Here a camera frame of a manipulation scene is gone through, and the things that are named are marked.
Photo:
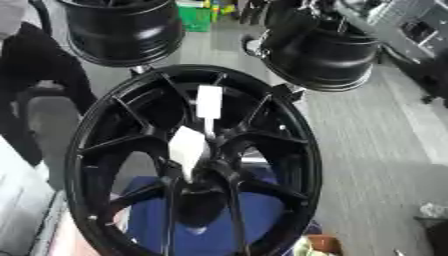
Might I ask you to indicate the white pin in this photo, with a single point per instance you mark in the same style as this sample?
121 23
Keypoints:
209 100

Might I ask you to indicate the black spoked wheel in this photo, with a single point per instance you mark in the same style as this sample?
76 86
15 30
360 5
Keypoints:
291 156

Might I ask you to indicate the blue cloth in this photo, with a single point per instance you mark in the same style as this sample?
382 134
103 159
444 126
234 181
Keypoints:
204 230

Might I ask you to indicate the green box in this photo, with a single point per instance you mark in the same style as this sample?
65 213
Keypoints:
194 16

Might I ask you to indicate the person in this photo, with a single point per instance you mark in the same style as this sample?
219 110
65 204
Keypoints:
35 70

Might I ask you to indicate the grey machine frame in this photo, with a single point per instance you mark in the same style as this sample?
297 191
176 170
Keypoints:
408 26

